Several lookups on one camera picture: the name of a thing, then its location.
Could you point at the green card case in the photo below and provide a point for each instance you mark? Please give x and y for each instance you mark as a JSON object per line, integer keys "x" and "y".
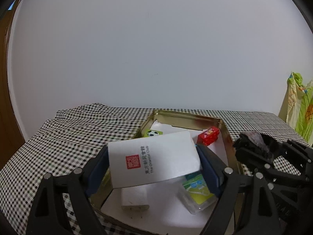
{"x": 198, "y": 193}

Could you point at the black and grey object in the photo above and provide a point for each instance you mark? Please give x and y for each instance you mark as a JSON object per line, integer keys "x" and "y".
{"x": 254, "y": 137}

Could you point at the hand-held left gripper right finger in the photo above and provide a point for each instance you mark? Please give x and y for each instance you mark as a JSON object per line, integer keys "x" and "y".
{"x": 210, "y": 173}

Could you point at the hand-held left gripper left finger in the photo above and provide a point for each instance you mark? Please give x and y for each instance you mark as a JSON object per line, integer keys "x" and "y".
{"x": 97, "y": 173}

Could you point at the red toy brick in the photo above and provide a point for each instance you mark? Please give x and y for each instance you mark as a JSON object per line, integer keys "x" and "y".
{"x": 207, "y": 135}

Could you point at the white paper sheet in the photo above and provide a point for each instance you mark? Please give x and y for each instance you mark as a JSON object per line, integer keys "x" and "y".
{"x": 159, "y": 215}

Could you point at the pineapple print cloth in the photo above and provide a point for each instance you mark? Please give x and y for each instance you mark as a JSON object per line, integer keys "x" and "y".
{"x": 303, "y": 107}

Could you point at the white box with red label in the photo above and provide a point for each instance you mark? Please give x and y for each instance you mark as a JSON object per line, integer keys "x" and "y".
{"x": 159, "y": 161}

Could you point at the green soccer toy brick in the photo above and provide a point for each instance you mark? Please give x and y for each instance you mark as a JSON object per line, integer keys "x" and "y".
{"x": 154, "y": 133}

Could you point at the white block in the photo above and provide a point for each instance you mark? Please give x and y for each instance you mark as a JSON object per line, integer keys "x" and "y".
{"x": 134, "y": 197}

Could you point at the brown wooden door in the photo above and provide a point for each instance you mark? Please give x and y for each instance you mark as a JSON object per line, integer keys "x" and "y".
{"x": 7, "y": 102}

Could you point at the checked tablecloth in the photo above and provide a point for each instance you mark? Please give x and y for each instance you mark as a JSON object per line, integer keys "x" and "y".
{"x": 61, "y": 139}

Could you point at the gold metal tray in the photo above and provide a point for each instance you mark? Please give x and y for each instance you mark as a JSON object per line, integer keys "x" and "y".
{"x": 185, "y": 120}

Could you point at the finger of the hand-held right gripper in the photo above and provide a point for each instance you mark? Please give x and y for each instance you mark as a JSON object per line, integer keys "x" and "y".
{"x": 259, "y": 169}
{"x": 293, "y": 151}

